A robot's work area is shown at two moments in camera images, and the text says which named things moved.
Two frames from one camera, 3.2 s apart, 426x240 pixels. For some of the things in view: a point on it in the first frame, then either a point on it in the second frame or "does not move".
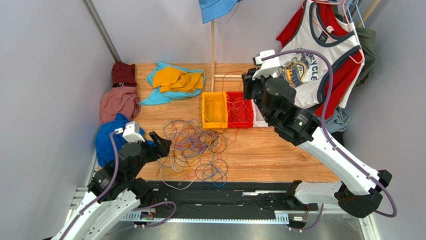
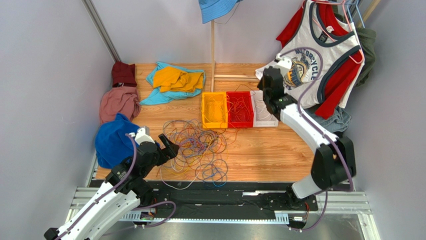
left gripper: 163,144 does not move
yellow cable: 215,107 does not move
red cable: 222,79 to 240,103
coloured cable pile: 196,152 does not move
